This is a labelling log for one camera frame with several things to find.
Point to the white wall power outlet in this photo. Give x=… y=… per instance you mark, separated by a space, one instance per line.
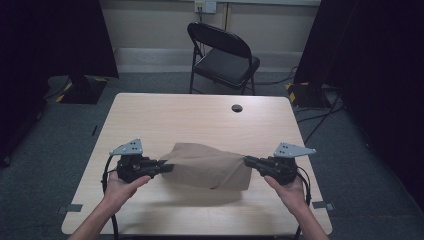
x=205 y=6

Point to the black curtain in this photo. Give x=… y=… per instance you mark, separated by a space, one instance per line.
x=376 y=83
x=50 y=36

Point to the beige shorts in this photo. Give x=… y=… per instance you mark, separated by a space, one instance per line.
x=206 y=166

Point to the black stand base striped tape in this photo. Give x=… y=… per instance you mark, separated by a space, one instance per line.
x=308 y=95

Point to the person's right hand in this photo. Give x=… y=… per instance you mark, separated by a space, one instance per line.
x=291 y=195

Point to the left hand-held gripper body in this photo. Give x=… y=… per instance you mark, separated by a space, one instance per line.
x=133 y=168

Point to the person's left hand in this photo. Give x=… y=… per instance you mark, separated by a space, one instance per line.
x=121 y=191

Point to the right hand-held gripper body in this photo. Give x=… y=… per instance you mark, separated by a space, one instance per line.
x=283 y=168

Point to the grey tape strip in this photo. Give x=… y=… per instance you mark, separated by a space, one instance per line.
x=71 y=208
x=321 y=205

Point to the black folding chair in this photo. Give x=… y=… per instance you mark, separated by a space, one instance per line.
x=226 y=65

